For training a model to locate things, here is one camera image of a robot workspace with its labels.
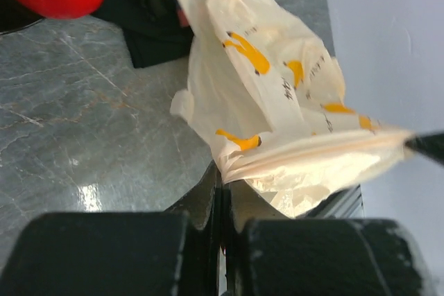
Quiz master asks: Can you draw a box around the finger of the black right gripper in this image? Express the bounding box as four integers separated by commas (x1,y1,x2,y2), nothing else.
404,132,444,164

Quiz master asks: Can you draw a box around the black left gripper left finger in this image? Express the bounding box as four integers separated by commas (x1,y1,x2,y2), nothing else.
1,164,221,295

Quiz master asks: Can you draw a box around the black folded garment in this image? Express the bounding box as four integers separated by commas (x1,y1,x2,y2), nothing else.
92,0,194,69

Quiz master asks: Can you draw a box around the black fruit plate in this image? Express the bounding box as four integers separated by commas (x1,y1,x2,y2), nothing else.
0,0,44,35

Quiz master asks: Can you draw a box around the beige banana print plastic bag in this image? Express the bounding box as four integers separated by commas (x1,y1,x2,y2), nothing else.
171,0,411,218

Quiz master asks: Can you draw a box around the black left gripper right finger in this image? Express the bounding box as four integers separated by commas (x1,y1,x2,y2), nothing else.
223,182,438,295

